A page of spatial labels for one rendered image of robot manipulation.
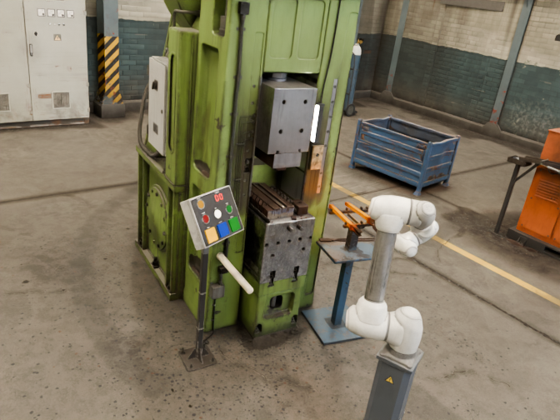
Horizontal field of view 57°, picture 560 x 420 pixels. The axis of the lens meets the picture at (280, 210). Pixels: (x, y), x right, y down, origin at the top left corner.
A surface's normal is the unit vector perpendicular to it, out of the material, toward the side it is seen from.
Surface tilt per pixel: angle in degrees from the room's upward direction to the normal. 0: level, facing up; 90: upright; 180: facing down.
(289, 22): 90
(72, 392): 0
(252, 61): 90
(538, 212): 90
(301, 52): 90
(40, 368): 0
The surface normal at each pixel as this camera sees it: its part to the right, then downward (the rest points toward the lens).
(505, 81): -0.79, 0.17
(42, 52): 0.62, 0.39
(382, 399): -0.53, 0.29
